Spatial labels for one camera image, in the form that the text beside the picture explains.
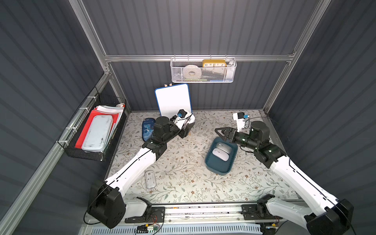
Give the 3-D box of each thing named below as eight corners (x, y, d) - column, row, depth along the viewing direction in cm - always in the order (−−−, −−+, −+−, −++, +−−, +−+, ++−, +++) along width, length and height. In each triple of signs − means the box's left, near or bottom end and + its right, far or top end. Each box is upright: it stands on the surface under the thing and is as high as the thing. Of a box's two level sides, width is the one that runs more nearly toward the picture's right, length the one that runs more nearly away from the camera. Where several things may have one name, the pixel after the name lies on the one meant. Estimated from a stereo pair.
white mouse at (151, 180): (148, 190, 83) (147, 188, 81) (145, 173, 90) (144, 171, 87) (157, 186, 84) (156, 185, 82) (154, 170, 91) (153, 168, 89)
